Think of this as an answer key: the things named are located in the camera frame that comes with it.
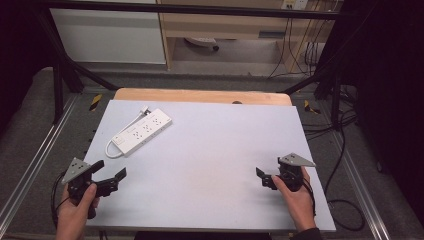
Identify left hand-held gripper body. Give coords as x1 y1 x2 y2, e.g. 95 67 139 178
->
61 157 100 220

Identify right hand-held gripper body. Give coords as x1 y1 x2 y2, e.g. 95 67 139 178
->
278 152 316 193

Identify person's right hand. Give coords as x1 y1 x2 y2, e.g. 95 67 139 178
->
271 166 317 233

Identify person's left hand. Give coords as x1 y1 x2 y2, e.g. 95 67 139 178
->
54 182 101 240

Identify white power strip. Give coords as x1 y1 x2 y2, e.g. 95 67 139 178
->
111 108 173 156

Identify white cabinet panel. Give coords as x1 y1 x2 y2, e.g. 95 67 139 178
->
49 7 167 65

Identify white device under desk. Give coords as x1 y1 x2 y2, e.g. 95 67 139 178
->
184 36 221 52

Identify light wooden desk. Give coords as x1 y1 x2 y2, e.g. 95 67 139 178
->
155 0 338 73

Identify white power strip cable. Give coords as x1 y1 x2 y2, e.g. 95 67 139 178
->
104 111 145 160

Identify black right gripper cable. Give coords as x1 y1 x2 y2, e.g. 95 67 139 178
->
301 176 317 218

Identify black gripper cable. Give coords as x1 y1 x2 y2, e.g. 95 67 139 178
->
50 170 72 231
301 176 317 218

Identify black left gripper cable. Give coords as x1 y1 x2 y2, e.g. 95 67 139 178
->
50 170 72 231

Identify aluminium floor rail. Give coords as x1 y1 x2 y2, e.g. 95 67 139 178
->
0 94 80 229
316 99 392 240

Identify black floor cable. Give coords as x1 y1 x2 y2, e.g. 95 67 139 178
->
301 84 366 232

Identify hanging black cables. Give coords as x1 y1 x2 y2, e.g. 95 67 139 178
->
267 17 329 80

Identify white wall outlet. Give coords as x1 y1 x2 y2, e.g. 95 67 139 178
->
280 0 310 11

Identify black metal frame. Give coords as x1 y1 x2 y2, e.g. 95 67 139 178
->
33 1 348 132

